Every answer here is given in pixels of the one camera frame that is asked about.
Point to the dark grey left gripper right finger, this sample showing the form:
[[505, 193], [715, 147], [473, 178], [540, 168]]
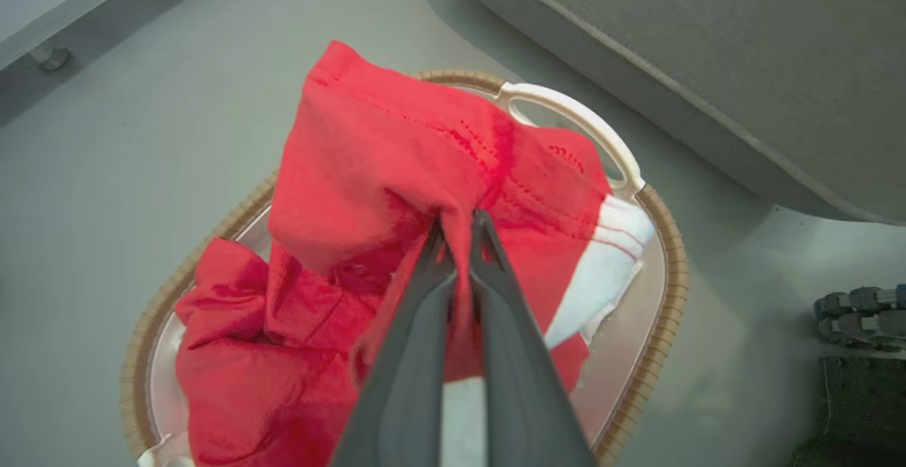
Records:
[[520, 382]]

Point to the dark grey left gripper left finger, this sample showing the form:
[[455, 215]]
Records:
[[407, 382]]

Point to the red garment with white stripes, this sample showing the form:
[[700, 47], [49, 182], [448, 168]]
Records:
[[262, 354]]

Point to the red garment with white mesh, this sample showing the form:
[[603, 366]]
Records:
[[396, 163]]

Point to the wicker-rimmed white laundry basket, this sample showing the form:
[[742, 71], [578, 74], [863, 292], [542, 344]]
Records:
[[674, 262]]

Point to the grey fabric seat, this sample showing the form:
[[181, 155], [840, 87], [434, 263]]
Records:
[[743, 49]]

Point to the omni wheel with grey rollers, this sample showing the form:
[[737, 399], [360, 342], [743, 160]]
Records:
[[860, 315]]

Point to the white partition panel grey frame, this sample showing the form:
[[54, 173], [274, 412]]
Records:
[[64, 0]]

